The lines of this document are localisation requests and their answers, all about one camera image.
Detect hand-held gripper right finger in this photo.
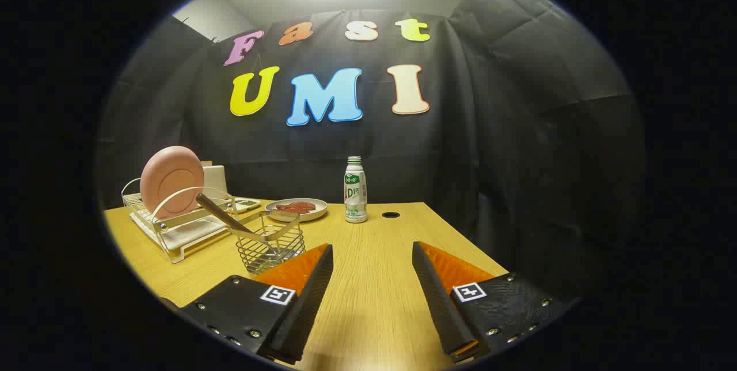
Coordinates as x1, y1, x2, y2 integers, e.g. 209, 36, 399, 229
412, 241, 568, 364

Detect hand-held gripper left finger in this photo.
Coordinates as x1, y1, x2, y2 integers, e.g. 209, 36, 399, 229
181, 243, 335, 366

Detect white green drink bottle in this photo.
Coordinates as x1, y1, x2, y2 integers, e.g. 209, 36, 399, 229
344, 156, 368, 224

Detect white plate with meat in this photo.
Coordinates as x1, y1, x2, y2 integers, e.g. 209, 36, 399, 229
265, 198, 329, 222

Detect white wire dish rack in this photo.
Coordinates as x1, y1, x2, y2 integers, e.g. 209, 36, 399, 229
121, 177, 263, 264

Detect white toaster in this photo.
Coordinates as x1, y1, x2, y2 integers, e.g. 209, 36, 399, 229
202, 162, 227, 194

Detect pink plate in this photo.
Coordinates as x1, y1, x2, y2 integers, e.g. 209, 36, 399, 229
140, 146, 206, 219

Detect brown handled spoon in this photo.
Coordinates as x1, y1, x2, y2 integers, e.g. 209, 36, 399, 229
196, 193, 280, 258

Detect metal wire basket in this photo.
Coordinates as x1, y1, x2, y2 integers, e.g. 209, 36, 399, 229
232, 210, 306, 275

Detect white drip tray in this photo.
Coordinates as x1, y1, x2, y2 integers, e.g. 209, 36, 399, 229
130, 210, 231, 252

